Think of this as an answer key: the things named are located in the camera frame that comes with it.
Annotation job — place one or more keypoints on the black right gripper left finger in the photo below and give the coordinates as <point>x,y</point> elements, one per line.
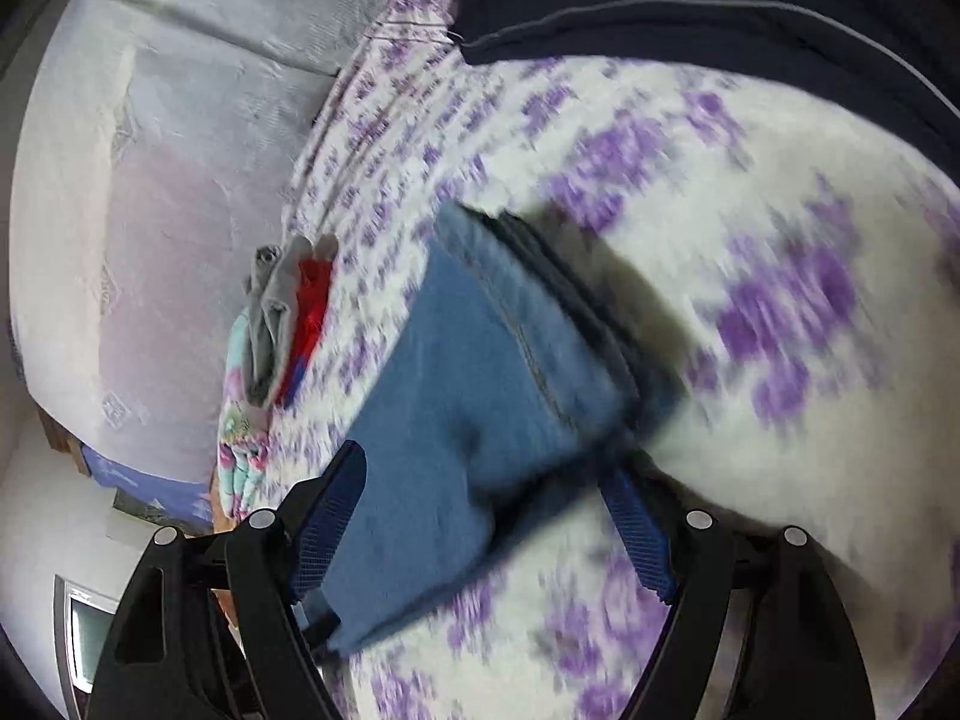
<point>213,626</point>

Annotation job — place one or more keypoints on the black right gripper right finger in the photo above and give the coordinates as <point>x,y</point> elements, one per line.
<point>798,655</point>

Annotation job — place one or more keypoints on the blue denim jeans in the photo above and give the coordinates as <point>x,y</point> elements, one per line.
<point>509,390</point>

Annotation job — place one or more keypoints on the white framed window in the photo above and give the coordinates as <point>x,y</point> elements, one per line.
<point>81,621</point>

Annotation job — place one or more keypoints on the folded floral blanket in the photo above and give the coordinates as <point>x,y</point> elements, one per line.
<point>242,439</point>

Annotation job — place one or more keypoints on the folded grey garment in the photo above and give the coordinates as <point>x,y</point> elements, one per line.
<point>272,312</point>

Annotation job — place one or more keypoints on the folded red blue garment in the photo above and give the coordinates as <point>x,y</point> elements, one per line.
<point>312,298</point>

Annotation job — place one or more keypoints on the purple floral bed quilt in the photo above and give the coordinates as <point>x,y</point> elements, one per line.
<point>798,265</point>

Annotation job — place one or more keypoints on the white lace curtain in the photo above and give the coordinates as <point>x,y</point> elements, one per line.
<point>156,155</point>

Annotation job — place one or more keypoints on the dark navy striped garment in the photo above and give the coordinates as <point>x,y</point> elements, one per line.
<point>894,62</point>

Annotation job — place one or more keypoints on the blue picture on wall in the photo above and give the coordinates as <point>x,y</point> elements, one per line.
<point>189,502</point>

